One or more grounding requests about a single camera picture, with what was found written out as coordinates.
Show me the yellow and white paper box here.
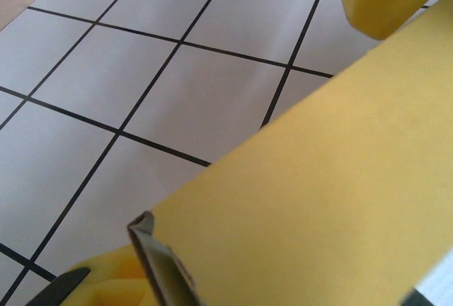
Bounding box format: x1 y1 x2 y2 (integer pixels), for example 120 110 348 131
127 0 453 306

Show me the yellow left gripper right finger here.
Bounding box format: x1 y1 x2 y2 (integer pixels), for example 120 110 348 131
401 285 437 306

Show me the white gridded table mat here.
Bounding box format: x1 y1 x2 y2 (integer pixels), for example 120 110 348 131
0 0 447 306

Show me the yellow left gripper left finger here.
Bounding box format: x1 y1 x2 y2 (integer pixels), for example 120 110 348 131
24 244 162 306

